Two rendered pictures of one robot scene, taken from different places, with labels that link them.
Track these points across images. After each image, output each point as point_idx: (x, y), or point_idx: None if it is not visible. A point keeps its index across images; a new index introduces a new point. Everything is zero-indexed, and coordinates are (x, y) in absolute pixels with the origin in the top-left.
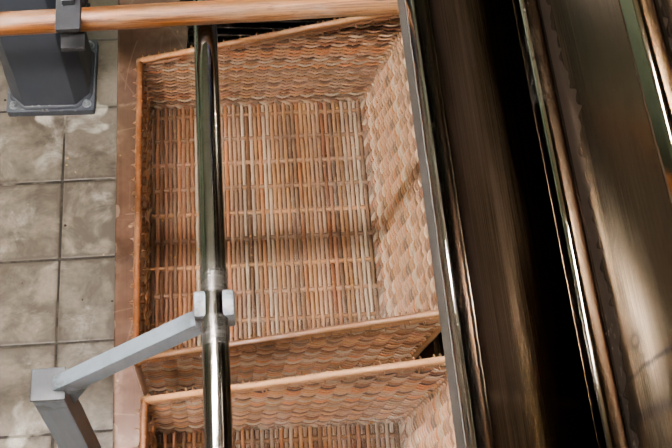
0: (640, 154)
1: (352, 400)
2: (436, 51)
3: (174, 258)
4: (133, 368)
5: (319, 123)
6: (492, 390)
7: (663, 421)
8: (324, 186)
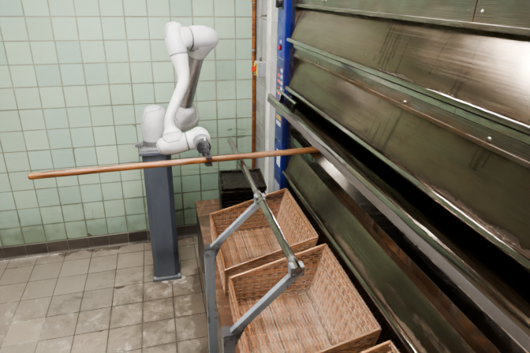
0: (355, 106)
1: None
2: None
3: (227, 263)
4: (220, 290)
5: (263, 233)
6: None
7: (377, 134)
8: None
